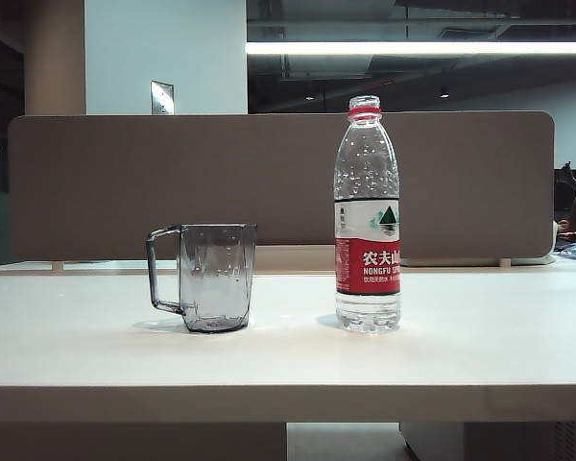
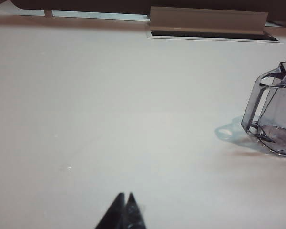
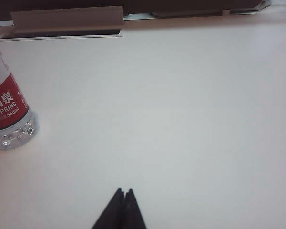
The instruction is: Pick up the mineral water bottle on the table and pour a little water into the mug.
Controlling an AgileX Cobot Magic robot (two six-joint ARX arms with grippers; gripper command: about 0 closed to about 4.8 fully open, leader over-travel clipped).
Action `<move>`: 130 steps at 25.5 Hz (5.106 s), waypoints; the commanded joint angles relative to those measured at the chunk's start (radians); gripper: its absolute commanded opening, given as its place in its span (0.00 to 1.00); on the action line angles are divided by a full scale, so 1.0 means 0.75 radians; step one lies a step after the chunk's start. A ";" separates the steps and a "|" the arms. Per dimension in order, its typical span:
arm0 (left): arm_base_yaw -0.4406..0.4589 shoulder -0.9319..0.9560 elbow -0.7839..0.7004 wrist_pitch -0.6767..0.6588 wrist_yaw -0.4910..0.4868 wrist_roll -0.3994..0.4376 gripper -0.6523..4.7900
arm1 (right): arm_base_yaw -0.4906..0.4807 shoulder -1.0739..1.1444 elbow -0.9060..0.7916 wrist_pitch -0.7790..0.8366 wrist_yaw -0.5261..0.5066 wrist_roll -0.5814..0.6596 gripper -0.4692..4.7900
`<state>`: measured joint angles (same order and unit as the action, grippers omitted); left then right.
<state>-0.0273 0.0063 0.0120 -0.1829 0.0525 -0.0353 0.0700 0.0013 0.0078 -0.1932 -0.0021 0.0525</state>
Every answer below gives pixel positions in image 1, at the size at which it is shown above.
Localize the clear glass measuring cup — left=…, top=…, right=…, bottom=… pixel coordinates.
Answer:
left=334, top=94, right=403, bottom=334

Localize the grey transparent plastic mug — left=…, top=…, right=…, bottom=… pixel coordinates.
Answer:
left=146, top=222, right=259, bottom=334

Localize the brown fabric desk divider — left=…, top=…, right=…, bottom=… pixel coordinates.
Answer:
left=8, top=110, right=557, bottom=268

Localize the long white ceiling light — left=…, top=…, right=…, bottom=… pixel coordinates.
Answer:
left=245, top=40, right=576, bottom=56

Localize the brown desk side panel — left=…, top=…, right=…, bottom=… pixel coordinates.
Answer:
left=0, top=422, right=288, bottom=461

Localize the silver wall plate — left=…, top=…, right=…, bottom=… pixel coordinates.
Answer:
left=150, top=80, right=176, bottom=116

